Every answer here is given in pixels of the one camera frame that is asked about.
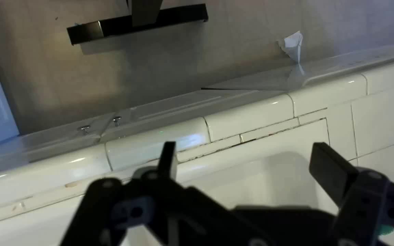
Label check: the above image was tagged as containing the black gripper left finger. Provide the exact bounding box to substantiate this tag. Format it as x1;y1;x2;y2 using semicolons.
59;141;271;246

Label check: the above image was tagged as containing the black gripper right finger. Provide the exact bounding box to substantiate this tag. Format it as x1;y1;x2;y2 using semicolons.
308;141;394;246

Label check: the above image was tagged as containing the crumpled white paper scrap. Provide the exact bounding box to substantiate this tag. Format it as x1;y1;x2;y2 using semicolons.
277;31;305;66

